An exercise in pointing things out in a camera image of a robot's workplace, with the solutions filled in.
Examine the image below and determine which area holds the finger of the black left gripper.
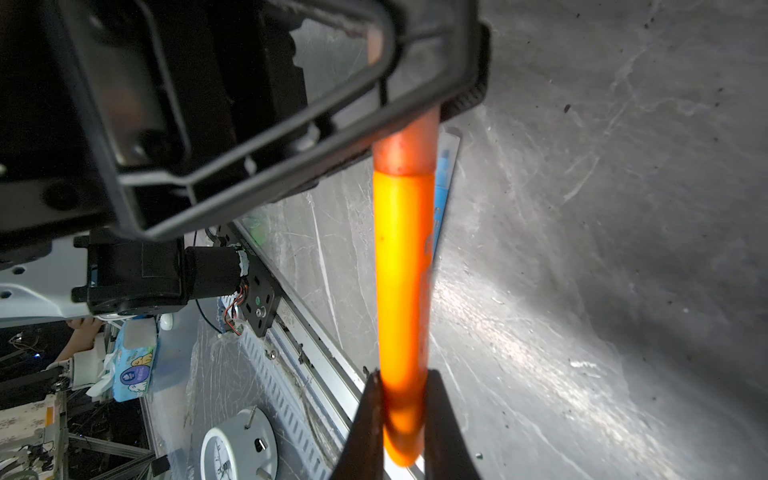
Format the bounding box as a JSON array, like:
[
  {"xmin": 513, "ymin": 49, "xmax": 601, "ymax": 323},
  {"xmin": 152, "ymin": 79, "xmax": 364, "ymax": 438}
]
[{"xmin": 39, "ymin": 1, "xmax": 489, "ymax": 241}]

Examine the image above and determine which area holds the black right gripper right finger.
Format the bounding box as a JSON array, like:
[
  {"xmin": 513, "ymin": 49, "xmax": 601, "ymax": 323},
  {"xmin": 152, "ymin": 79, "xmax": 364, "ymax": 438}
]
[{"xmin": 423, "ymin": 370, "xmax": 480, "ymax": 480}]

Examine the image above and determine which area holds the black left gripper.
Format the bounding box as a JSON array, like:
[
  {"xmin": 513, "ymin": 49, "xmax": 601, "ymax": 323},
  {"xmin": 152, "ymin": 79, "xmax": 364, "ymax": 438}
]
[{"xmin": 1, "ymin": 1, "xmax": 131, "ymax": 252}]

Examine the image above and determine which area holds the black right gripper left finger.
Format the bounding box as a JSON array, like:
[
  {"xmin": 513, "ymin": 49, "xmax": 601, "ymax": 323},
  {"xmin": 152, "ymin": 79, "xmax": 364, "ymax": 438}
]
[{"xmin": 330, "ymin": 370, "xmax": 384, "ymax": 480}]

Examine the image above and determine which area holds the blue highlighter pen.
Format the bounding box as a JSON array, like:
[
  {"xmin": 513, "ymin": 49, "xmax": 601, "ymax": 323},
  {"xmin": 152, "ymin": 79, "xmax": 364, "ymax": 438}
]
[{"xmin": 432, "ymin": 128, "xmax": 461, "ymax": 258}]

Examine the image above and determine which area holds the orange highlighter pen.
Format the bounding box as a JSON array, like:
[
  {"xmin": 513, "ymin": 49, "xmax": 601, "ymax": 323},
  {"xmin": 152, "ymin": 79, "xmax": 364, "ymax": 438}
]
[{"xmin": 373, "ymin": 171, "xmax": 434, "ymax": 467}]

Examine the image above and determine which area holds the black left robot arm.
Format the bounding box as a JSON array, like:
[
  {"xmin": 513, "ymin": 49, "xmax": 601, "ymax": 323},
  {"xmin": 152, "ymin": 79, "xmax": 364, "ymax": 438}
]
[{"xmin": 1, "ymin": 1, "xmax": 490, "ymax": 323}]

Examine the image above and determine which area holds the white round clock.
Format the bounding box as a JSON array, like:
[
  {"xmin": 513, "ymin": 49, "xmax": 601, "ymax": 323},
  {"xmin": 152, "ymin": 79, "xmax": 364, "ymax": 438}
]
[{"xmin": 200, "ymin": 406, "xmax": 279, "ymax": 480}]

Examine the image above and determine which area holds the blue tissue pack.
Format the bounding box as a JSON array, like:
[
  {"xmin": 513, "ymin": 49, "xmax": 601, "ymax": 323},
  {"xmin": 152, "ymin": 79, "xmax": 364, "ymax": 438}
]
[{"xmin": 112, "ymin": 317, "xmax": 157, "ymax": 403}]

